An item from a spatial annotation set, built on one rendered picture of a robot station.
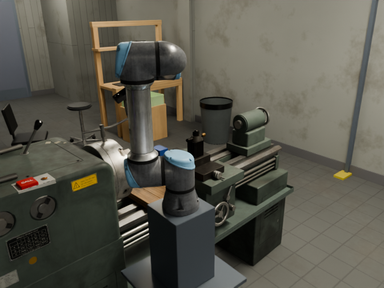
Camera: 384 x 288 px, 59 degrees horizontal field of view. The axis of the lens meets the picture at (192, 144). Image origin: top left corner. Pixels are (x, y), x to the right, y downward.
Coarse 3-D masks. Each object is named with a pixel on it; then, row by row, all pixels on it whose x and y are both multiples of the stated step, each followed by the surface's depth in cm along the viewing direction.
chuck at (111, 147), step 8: (104, 144) 167; (112, 144) 168; (112, 152) 163; (112, 160) 161; (120, 160) 163; (120, 168) 162; (120, 176) 162; (120, 184) 163; (120, 192) 165; (128, 192) 170
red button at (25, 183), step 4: (24, 180) 125; (28, 180) 125; (32, 180) 125; (36, 180) 125; (16, 184) 124; (20, 184) 122; (24, 184) 122; (28, 184) 122; (32, 184) 122; (36, 184) 123; (20, 188) 121; (24, 188) 121
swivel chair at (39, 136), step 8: (8, 104) 411; (8, 112) 401; (8, 120) 393; (8, 128) 394; (16, 128) 417; (16, 136) 422; (24, 136) 422; (40, 136) 421; (16, 144) 401; (24, 144) 403
